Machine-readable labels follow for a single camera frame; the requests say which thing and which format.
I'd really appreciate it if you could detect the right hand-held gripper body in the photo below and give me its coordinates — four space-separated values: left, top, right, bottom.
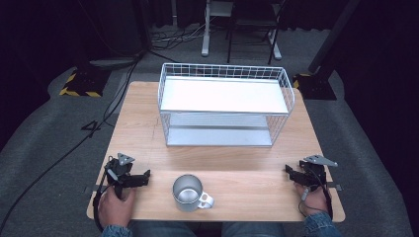
297 154 339 193

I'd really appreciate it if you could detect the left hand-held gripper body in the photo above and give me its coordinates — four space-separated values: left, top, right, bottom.
104 151 136 198

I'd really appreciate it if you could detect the person's right hand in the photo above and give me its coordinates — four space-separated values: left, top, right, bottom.
293 182 329 217

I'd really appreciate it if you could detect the person's left hand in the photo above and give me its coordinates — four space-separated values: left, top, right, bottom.
97 187 137 229

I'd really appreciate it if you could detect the person's right leg in jeans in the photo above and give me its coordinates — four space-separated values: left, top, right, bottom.
221 221 287 237

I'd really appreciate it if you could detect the black yellow-striped stand base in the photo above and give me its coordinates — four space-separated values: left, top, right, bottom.
58 66 113 99
292 72 338 101

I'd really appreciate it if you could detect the black slanted stand pole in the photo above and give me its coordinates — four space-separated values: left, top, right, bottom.
307 0 363 75

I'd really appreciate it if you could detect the black folding chair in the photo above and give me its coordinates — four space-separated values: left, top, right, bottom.
225 0 289 66

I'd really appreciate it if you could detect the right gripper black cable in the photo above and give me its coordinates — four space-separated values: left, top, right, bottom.
297 169 334 221

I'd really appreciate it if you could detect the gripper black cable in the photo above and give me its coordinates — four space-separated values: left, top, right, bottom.
297 169 334 221
92 169 117 233

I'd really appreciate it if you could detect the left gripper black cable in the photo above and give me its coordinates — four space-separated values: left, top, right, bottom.
92 169 117 233

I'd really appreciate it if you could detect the metal cup with white handle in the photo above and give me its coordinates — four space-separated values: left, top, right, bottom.
171 174 215 213

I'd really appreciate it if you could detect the long black floor cable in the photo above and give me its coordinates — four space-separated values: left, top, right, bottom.
0 55 141 228

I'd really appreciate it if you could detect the white wire shelf rack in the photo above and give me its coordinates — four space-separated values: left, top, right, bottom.
156 62 296 148

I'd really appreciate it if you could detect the bundle of floor cables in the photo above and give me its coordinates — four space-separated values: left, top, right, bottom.
149 21 211 45

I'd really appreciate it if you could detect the white desk leg frame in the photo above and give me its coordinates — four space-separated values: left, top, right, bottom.
201 0 283 61

